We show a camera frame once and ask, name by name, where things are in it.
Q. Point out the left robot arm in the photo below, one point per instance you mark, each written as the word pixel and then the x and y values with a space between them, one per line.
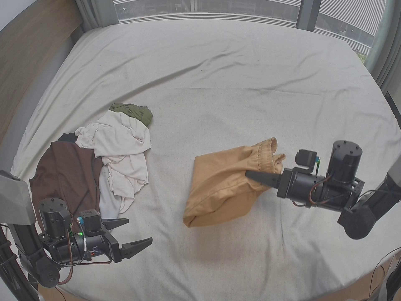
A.
pixel 54 218

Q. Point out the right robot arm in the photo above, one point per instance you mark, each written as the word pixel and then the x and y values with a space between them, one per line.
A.
pixel 344 161

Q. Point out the blue-green curtain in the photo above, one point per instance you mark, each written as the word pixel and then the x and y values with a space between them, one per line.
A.
pixel 387 42
pixel 84 2

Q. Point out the olive green garment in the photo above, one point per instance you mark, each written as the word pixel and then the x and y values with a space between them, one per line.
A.
pixel 134 113

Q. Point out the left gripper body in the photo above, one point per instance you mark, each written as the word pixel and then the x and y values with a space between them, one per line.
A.
pixel 97 246

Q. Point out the black garment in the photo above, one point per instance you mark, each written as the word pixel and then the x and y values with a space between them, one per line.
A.
pixel 67 137

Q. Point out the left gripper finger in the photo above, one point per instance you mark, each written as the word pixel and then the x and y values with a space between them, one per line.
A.
pixel 114 224
pixel 134 248

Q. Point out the tan shorts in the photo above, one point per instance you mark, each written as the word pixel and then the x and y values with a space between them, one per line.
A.
pixel 216 183

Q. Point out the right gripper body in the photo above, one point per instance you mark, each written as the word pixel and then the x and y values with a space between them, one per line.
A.
pixel 300 187

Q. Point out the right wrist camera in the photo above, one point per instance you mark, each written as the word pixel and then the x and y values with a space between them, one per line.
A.
pixel 305 158

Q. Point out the dark brown garment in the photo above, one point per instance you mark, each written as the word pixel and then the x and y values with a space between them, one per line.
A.
pixel 69 174

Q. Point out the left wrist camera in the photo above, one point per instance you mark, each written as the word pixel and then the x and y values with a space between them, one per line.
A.
pixel 89 221

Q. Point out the bed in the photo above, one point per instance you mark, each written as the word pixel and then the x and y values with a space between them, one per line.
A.
pixel 219 74

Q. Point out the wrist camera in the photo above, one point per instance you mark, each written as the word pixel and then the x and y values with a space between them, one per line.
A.
pixel 89 221
pixel 305 158

